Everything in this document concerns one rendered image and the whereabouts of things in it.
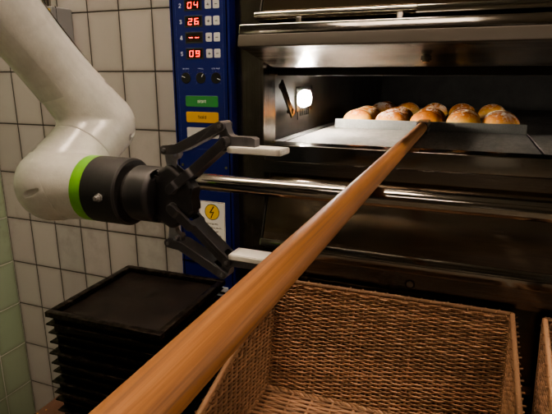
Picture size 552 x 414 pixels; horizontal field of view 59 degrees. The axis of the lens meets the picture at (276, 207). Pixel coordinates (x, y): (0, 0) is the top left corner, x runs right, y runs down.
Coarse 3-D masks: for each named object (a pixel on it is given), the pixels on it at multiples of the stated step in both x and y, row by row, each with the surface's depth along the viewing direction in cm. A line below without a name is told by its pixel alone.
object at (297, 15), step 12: (264, 12) 102; (276, 12) 101; (288, 12) 100; (300, 12) 99; (312, 12) 98; (324, 12) 97; (336, 12) 96; (348, 12) 96; (360, 12) 95; (372, 12) 94; (384, 12) 93; (396, 12) 93; (408, 12) 92
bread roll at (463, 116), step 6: (456, 114) 145; (462, 114) 144; (468, 114) 144; (474, 114) 144; (450, 120) 146; (456, 120) 144; (462, 120) 144; (468, 120) 143; (474, 120) 143; (480, 120) 145
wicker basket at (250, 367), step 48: (336, 288) 117; (288, 336) 121; (336, 336) 117; (384, 336) 113; (432, 336) 110; (480, 336) 107; (240, 384) 106; (288, 384) 121; (336, 384) 117; (384, 384) 113; (432, 384) 110; (480, 384) 106
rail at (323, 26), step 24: (264, 24) 98; (288, 24) 96; (312, 24) 94; (336, 24) 93; (360, 24) 91; (384, 24) 89; (408, 24) 88; (432, 24) 86; (456, 24) 85; (480, 24) 84; (504, 24) 82; (528, 24) 81
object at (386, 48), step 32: (320, 32) 94; (352, 32) 92; (384, 32) 89; (416, 32) 87; (448, 32) 86; (480, 32) 84; (512, 32) 82; (544, 32) 80; (288, 64) 114; (320, 64) 111; (352, 64) 109; (384, 64) 107; (416, 64) 105; (448, 64) 102; (480, 64) 101; (512, 64) 99; (544, 64) 97
